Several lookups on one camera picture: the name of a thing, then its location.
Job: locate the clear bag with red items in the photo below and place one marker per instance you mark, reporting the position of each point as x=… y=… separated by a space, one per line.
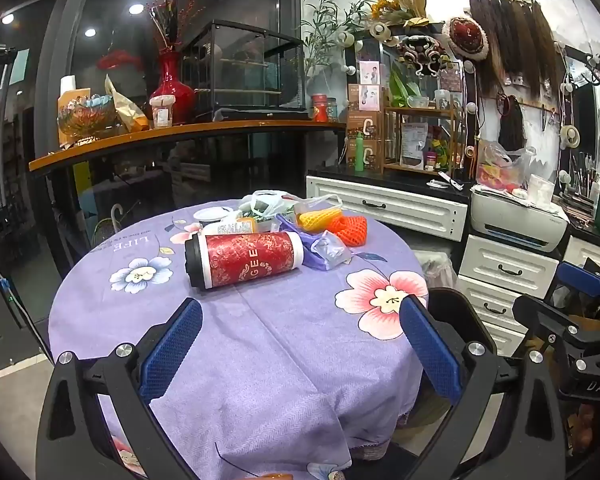
x=500 y=172

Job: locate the white printer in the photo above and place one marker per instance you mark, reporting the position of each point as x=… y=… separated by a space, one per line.
x=510 y=220

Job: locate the brown packet with white label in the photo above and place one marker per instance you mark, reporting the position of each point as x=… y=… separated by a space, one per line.
x=414 y=145

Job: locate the yellow foam fruit net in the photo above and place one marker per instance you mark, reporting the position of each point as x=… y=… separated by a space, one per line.
x=320 y=219

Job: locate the small jar with white lid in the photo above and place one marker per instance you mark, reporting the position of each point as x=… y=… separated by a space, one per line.
x=162 y=115

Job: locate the white lid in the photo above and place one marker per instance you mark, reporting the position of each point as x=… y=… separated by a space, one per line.
x=212 y=217

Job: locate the green leafy branches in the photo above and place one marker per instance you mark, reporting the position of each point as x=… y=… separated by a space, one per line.
x=325 y=25

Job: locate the red patterned canister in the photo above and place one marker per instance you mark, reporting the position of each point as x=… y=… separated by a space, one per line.
x=250 y=259

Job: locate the green bottle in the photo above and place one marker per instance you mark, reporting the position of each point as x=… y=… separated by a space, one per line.
x=360 y=155

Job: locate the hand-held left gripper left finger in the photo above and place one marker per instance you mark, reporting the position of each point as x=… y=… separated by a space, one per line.
x=172 y=350

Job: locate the pink photo card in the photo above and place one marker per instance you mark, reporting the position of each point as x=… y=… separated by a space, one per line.
x=370 y=74

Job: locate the orange curved counter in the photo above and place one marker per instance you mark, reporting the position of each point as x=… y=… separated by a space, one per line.
x=180 y=132

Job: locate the wide white drawer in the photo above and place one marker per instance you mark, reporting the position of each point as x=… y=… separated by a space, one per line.
x=410 y=215

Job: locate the ornate dark headdress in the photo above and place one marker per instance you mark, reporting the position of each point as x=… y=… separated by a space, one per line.
x=422 y=52

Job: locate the hanging brown hair extensions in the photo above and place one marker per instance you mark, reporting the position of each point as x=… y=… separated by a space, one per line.
x=510 y=45

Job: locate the white desk drawer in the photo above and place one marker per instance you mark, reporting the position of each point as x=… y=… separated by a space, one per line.
x=575 y=250

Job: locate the black wig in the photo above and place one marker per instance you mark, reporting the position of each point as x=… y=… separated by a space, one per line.
x=511 y=125

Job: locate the orange foam fruit net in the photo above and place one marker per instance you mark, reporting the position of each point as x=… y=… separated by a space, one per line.
x=350 y=230

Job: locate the clear plastic bag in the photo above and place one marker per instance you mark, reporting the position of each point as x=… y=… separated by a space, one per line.
x=330 y=250

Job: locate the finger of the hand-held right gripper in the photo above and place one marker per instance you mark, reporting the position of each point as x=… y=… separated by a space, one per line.
x=580 y=275
x=550 y=325

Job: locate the red tin can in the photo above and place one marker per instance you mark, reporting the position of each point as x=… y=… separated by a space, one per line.
x=320 y=109

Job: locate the wooden shelf rack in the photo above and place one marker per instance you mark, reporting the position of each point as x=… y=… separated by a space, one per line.
x=405 y=108

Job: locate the glass display case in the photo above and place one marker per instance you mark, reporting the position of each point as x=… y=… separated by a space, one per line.
x=250 y=75

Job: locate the dried red branches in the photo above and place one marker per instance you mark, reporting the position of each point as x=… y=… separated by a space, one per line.
x=167 y=25

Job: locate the glass candy bowl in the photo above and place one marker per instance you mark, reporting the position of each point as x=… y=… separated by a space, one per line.
x=85 y=117

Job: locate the person's right hand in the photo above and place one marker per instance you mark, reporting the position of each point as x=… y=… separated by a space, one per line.
x=592 y=422

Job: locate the purple plastic packet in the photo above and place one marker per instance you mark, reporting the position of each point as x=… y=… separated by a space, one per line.
x=292 y=227

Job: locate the dried sunflower bouquet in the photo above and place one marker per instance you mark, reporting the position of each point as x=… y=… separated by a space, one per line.
x=390 y=5

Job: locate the white green plastic bag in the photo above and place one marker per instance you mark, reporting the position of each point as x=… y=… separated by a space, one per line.
x=267 y=205

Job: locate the tan box with pink picture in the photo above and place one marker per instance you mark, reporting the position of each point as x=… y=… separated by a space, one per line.
x=365 y=97

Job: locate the purple floral tablecloth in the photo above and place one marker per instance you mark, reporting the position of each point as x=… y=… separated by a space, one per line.
x=280 y=360

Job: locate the red vase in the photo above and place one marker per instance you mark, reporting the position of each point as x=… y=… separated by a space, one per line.
x=172 y=95

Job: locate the cluster of makeup brushes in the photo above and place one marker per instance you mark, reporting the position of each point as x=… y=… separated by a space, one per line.
x=582 y=185

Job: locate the tan paper bag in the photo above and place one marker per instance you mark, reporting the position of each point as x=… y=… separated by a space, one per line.
x=127 y=112

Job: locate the small bin with white liner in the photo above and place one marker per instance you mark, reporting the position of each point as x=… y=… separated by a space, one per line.
x=437 y=270

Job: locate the red hat with fur trim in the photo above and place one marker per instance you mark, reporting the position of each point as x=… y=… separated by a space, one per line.
x=465 y=37

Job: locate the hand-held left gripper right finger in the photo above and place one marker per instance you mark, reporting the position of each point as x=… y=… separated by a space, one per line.
x=430 y=355

